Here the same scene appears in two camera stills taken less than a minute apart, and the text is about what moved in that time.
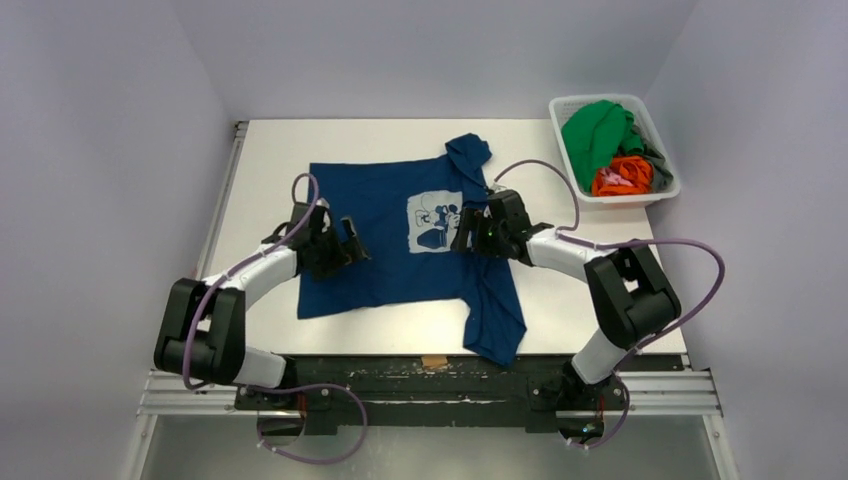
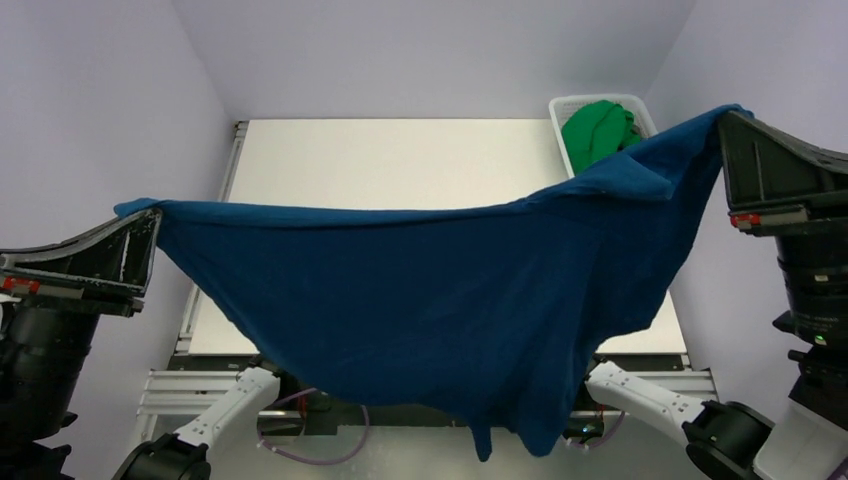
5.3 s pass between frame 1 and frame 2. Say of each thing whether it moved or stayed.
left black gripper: moved
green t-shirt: stayed
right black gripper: moved
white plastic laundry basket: stayed
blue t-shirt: moved
